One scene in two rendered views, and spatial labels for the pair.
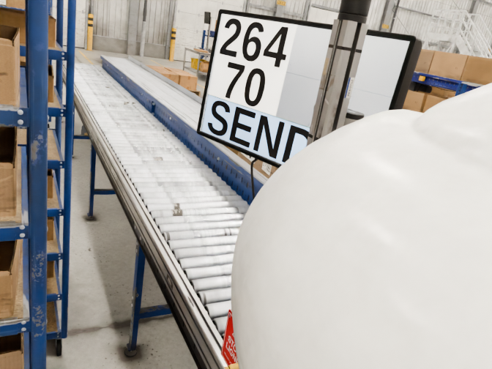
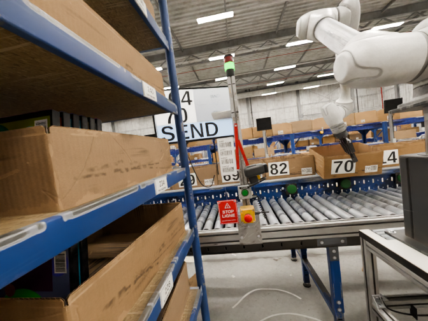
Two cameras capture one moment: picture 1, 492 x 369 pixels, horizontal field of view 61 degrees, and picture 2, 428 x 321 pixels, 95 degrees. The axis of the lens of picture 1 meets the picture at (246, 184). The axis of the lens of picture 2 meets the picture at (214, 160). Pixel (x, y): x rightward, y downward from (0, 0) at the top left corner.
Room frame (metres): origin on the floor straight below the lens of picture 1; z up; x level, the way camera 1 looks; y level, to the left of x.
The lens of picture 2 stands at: (0.18, 0.81, 1.19)
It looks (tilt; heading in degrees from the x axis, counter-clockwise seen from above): 3 degrees down; 307
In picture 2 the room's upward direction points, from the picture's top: 7 degrees counter-clockwise
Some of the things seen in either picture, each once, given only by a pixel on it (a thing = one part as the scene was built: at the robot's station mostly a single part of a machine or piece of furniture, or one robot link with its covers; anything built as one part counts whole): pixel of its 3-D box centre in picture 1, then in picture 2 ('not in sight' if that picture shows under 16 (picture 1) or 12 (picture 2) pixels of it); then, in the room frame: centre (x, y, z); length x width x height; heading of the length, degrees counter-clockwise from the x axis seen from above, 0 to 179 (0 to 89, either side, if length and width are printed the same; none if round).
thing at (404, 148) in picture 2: not in sight; (383, 155); (0.03, -1.33, 0.96); 0.39 x 0.29 x 0.17; 30
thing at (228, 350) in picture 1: (240, 356); (234, 211); (0.74, -0.05, 0.85); 0.16 x 0.01 x 0.13; 30
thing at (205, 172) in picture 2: not in sight; (197, 176); (1.40, -0.54, 0.96); 0.39 x 0.29 x 0.17; 30
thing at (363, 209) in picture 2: not in sight; (351, 205); (0.25, -0.68, 0.72); 0.52 x 0.05 x 0.05; 120
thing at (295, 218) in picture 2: not in sight; (288, 210); (0.58, -0.49, 0.72); 0.52 x 0.05 x 0.05; 120
